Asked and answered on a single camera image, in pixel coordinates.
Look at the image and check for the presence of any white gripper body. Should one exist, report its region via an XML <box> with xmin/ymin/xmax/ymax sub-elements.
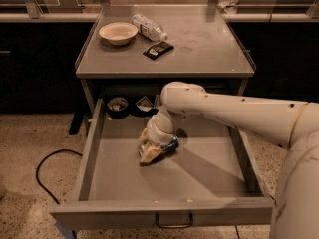
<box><xmin>147</xmin><ymin>115</ymin><xmax>175</xmax><ymax>146</ymax></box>

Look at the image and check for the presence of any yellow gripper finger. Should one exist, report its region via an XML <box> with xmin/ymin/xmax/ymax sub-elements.
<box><xmin>139</xmin><ymin>144</ymin><xmax>164</xmax><ymax>164</ymax></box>
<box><xmin>138</xmin><ymin>129</ymin><xmax>148</xmax><ymax>150</ymax></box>

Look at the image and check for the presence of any silver blue redbull can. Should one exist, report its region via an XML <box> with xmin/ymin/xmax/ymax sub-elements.
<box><xmin>139</xmin><ymin>137</ymin><xmax>179</xmax><ymax>155</ymax></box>

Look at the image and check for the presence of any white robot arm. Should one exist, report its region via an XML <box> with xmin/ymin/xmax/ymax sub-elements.
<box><xmin>138</xmin><ymin>82</ymin><xmax>319</xmax><ymax>239</ymax></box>

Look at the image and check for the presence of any grey open top drawer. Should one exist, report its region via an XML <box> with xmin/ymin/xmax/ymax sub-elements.
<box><xmin>50</xmin><ymin>101</ymin><xmax>273</xmax><ymax>230</ymax></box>

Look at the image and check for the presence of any black tray with packets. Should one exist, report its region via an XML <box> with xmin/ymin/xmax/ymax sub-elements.
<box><xmin>130</xmin><ymin>95</ymin><xmax>161</xmax><ymax>117</ymax></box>

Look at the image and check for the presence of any black round container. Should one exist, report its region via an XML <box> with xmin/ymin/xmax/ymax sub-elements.
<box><xmin>107</xmin><ymin>97</ymin><xmax>129</xmax><ymax>120</ymax></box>

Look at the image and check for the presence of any black snack packet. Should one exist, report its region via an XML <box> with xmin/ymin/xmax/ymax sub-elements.
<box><xmin>144</xmin><ymin>41</ymin><xmax>174</xmax><ymax>60</ymax></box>

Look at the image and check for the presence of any grey cabinet table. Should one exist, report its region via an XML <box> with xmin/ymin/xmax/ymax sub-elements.
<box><xmin>76</xmin><ymin>5</ymin><xmax>255</xmax><ymax>109</ymax></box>

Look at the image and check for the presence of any clear plastic water bottle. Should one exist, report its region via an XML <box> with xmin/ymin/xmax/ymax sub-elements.
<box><xmin>132</xmin><ymin>14</ymin><xmax>167</xmax><ymax>41</ymax></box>

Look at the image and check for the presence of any white ceramic bowl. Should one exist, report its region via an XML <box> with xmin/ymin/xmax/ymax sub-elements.
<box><xmin>99</xmin><ymin>22</ymin><xmax>138</xmax><ymax>46</ymax></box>

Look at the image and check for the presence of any black drawer handle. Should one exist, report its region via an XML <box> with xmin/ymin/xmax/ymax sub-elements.
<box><xmin>155</xmin><ymin>213</ymin><xmax>193</xmax><ymax>229</ymax></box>

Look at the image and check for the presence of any black floor cable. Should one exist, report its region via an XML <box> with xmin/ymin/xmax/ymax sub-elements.
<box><xmin>35</xmin><ymin>148</ymin><xmax>84</xmax><ymax>205</ymax></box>

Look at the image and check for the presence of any grey counter rail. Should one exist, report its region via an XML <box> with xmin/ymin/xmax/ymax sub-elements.
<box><xmin>0</xmin><ymin>13</ymin><xmax>99</xmax><ymax>23</ymax></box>

